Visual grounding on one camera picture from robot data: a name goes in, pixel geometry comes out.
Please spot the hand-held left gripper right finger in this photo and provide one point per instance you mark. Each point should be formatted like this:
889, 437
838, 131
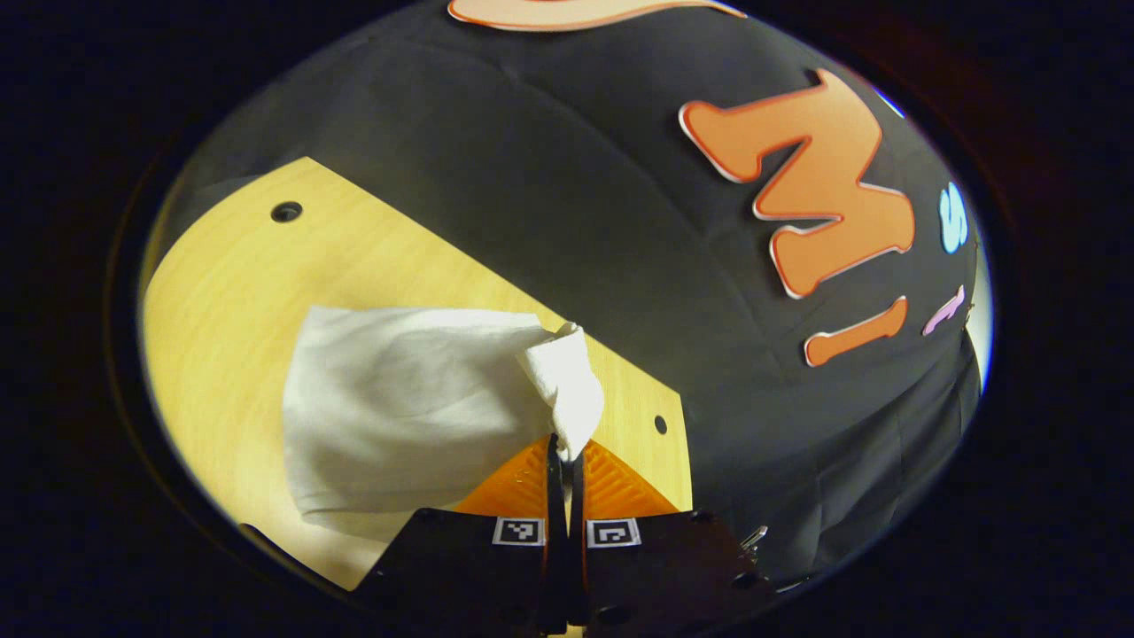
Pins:
576, 501

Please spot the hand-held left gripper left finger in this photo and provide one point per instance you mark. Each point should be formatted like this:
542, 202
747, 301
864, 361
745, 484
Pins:
552, 496

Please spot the white jeans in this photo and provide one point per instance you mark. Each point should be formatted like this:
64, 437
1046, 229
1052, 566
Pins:
407, 408

